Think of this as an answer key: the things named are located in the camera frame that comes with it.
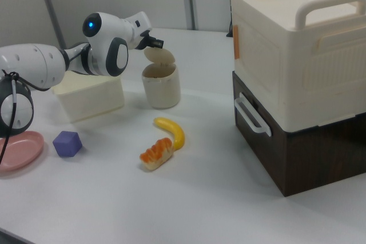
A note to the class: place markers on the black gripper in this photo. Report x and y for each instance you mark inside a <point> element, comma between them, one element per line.
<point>144,41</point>

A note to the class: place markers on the cream trash can with lid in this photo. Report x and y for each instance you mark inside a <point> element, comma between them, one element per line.
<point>161,89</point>

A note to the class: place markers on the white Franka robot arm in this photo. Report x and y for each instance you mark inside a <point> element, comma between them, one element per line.
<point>37,61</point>

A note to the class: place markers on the orange microwave door tab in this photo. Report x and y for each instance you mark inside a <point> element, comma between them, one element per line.
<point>236,42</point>

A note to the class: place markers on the cream open rectangular bin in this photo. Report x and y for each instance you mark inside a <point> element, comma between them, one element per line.
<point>91,98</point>

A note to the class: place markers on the yellow toy banana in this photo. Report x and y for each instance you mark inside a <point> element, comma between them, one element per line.
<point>174,131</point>

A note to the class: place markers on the orange white shrimp toy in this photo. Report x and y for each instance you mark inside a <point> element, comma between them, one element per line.
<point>157,154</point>

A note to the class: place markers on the purple cube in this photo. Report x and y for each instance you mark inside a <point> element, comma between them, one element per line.
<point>67,144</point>

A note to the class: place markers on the pink plate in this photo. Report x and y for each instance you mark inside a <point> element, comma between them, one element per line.
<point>24,152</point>

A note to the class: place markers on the dark wooden drawer box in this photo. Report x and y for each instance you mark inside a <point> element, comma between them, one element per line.
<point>308,158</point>

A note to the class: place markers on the grey slanted partition post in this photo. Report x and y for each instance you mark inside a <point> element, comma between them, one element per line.
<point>53,9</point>

